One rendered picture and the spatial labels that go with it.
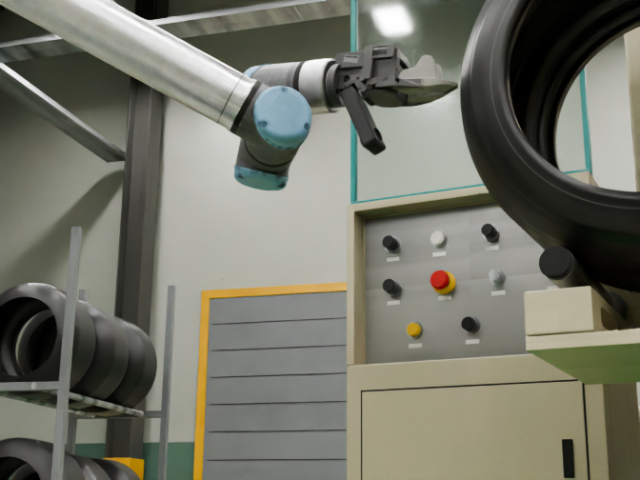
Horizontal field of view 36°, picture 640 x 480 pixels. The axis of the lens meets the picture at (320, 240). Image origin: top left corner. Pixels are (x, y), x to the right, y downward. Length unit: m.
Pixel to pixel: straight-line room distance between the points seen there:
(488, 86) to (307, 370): 9.51
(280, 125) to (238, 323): 9.75
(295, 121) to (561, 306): 0.48
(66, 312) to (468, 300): 2.95
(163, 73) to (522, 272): 0.95
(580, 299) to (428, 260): 0.94
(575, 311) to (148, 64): 0.72
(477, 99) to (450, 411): 0.84
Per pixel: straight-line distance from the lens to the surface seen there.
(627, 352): 1.36
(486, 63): 1.45
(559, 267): 1.33
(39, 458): 4.88
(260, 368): 11.03
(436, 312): 2.18
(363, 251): 2.29
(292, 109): 1.51
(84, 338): 4.99
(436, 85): 1.57
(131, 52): 1.53
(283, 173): 1.64
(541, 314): 1.32
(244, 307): 11.23
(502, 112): 1.41
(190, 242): 11.73
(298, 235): 11.25
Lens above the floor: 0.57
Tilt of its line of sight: 16 degrees up
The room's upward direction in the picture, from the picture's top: 1 degrees clockwise
